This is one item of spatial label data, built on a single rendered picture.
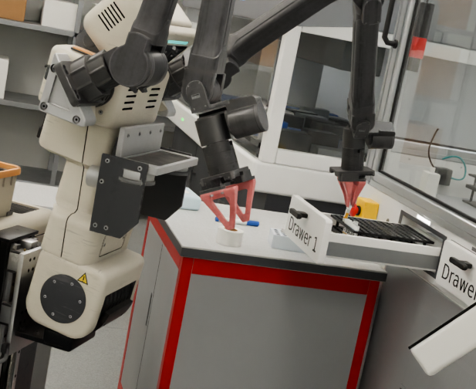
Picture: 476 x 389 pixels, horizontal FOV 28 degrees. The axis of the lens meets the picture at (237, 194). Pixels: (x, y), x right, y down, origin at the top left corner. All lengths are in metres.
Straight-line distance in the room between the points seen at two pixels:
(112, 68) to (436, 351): 0.79
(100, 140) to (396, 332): 1.06
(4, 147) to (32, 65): 0.57
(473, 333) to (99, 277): 0.91
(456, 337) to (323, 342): 1.39
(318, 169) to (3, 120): 3.54
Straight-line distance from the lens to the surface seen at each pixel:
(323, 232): 2.33
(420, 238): 2.52
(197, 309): 2.58
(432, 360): 1.36
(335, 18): 3.25
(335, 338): 2.72
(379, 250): 2.41
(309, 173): 3.29
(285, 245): 2.68
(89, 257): 2.01
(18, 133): 6.52
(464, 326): 1.33
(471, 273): 2.29
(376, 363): 2.76
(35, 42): 6.45
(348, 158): 2.45
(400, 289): 2.65
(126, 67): 1.76
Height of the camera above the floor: 1.35
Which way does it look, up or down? 10 degrees down
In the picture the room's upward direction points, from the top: 11 degrees clockwise
